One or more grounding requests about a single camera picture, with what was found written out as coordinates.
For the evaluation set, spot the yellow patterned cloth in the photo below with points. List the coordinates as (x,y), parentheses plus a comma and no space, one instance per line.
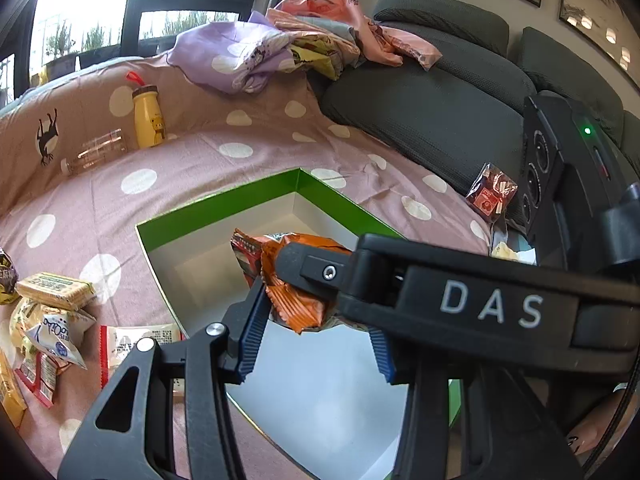
(324,52)

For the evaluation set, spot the pale yellow snack bag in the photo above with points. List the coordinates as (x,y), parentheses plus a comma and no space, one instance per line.
(25,319)

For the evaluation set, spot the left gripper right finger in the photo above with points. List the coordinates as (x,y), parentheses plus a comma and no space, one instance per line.
(506,432)

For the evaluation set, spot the white blue cookie bag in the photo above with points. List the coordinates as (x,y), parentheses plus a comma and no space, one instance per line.
(68,348)

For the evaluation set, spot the human foot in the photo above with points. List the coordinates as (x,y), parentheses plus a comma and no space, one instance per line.
(586,434)

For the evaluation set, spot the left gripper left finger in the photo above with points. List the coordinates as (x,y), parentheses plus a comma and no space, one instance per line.
(127,433)

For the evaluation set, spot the yellow cracker packet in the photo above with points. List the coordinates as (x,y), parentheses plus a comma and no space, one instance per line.
(56,290)

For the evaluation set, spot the black yellow snack bag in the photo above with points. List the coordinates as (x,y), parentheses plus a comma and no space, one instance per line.
(8,278)

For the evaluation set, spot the white red-edged snack packet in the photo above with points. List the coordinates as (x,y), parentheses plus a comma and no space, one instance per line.
(115,342)

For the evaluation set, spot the purple polka dot cloth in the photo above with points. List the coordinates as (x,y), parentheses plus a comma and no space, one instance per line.
(233,57)

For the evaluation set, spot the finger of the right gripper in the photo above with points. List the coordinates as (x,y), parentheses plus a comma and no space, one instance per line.
(319,272)

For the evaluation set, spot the orange yellow cake packet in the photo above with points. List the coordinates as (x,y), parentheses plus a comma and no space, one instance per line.
(11,397)

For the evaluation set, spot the yellow drink bottle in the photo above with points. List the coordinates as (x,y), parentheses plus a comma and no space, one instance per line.
(149,122)

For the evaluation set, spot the dark grey sofa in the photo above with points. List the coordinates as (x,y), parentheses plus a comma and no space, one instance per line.
(427,132)

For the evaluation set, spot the pink polka dot bedsheet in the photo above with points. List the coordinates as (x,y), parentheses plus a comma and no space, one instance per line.
(86,226)

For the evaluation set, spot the clear plastic bottle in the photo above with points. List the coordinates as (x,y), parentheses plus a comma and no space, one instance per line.
(94,153)

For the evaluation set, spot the pink floral cloth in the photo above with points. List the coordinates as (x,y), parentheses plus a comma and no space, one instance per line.
(377,43)

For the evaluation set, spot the green cardboard box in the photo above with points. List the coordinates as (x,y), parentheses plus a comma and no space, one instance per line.
(316,397)

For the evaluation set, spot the red candy packet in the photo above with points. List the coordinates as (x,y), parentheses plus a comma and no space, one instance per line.
(491,192)

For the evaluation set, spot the small red white packets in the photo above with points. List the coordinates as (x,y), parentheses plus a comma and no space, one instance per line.
(39,374)

